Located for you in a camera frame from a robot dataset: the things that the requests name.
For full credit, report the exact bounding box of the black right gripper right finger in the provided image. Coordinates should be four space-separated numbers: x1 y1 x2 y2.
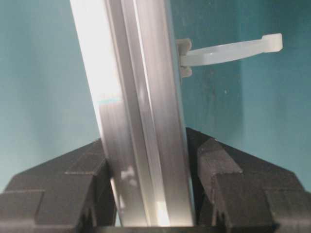
186 128 311 233

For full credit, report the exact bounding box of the large aluminium extrusion rail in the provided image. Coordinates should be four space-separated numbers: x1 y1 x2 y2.
70 0 195 227

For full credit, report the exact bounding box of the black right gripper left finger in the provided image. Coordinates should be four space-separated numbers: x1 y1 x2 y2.
0 140 117 233

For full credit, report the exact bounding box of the white zip tie with mount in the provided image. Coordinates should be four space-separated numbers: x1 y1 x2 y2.
176 33 283 78

